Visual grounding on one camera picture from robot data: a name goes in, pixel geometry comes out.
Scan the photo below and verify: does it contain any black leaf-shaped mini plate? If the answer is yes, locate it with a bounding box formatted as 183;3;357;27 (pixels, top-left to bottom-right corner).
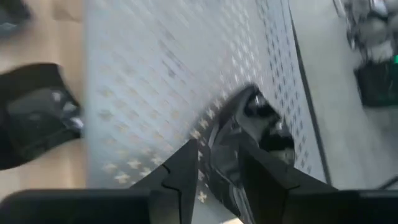
0;0;32;38
203;83;296;224

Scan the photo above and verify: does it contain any black computer tower with lights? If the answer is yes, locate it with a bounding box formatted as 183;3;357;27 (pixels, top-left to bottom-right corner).
353;57;398;108

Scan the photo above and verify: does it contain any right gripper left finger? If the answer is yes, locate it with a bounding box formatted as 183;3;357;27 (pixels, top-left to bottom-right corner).
130;139;199;224

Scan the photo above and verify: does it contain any black square mini plate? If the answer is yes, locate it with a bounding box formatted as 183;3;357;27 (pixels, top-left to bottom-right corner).
0;63;84;171

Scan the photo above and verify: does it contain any grey perforated metal shelf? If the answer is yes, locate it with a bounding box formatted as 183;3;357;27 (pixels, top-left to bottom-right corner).
83;0;332;224

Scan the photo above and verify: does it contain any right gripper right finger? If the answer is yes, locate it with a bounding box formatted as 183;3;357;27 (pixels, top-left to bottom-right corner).
238;145;340;224

